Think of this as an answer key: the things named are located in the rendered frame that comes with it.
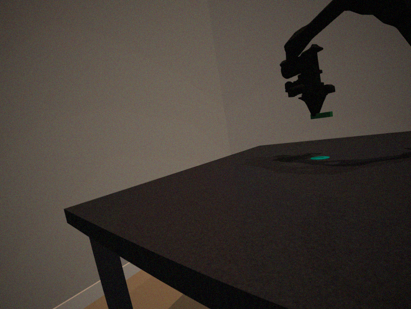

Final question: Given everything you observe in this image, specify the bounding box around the green rectangular post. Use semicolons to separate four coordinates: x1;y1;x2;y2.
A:
310;111;333;119

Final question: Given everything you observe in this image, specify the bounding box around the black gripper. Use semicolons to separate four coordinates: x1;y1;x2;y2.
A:
288;66;335;117

